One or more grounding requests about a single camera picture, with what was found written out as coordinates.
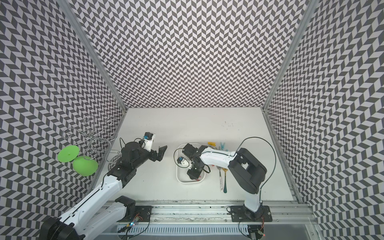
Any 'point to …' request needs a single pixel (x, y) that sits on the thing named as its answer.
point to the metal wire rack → (98, 138)
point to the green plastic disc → (67, 154)
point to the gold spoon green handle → (225, 184)
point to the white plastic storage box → (182, 176)
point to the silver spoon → (221, 184)
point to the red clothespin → (198, 180)
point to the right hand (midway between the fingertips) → (195, 176)
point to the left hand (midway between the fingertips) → (159, 144)
